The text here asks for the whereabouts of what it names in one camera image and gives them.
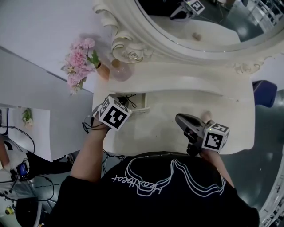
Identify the black eyelash curler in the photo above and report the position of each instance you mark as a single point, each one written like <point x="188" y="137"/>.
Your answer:
<point x="131" y="100"/>

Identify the white small drawer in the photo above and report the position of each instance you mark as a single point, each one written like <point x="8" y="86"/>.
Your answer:
<point x="139" y="110"/>
<point x="237" y="100"/>

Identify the pink round glass bottle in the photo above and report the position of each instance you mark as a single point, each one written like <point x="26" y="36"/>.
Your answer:
<point x="122" y="72"/>

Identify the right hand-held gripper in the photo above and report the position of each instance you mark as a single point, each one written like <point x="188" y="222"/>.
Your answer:
<point x="214" y="139"/>

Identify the person's left forearm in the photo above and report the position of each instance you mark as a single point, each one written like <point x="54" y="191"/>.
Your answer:
<point x="88" y="153"/>

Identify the tan flower vase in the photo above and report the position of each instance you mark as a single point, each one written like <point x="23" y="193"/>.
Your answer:
<point x="103" y="72"/>

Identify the white ornate oval mirror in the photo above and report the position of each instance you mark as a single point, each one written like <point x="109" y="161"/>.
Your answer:
<point x="199" y="51"/>

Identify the pink flower bouquet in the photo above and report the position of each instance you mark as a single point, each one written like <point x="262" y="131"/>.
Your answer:
<point x="77" y="62"/>

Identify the small flower decoration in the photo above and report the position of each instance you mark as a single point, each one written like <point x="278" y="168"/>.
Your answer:
<point x="27" y="118"/>

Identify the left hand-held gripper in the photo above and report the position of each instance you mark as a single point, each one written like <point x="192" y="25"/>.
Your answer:
<point x="115" y="116"/>

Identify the dark blue chair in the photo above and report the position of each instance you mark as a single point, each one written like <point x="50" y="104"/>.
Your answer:
<point x="265" y="93"/>

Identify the closed white small drawer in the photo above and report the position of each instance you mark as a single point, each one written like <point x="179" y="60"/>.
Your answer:
<point x="237" y="100"/>

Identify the cream vanity dressing table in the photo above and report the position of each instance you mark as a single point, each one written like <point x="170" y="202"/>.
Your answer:
<point x="159" y="128"/>

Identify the person's black printed t-shirt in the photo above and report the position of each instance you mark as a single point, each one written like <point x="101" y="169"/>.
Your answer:
<point x="155" y="208"/>

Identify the person's right forearm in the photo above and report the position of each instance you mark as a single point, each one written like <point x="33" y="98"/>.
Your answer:
<point x="218" y="168"/>

